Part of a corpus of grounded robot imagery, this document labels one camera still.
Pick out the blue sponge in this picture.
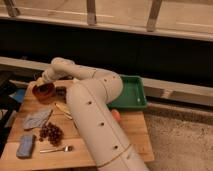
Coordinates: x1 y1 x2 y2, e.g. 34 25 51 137
16 134 36 159

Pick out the wooden table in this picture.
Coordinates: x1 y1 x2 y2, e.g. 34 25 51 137
0 82 154 171

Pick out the green plastic tray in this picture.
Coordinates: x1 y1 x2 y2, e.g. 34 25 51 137
107 75 147 111

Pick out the black eraser block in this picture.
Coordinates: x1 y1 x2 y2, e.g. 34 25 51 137
38 86 48 92

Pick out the bunch of red grapes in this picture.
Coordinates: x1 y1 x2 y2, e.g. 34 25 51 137
39 122 63 146

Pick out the red bowl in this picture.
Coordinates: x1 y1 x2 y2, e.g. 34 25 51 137
32 83 55 102

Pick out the orange fruit cup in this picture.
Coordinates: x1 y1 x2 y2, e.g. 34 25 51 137
111 109 121 122

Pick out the metal spoon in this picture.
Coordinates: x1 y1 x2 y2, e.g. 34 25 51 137
40 145 73 153

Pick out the banana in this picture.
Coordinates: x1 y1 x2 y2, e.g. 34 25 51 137
55 102 72 119

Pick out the grey cloth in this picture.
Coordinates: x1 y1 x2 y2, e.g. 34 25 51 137
23 108 52 130

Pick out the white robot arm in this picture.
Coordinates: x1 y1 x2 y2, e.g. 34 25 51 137
42 57 149 171

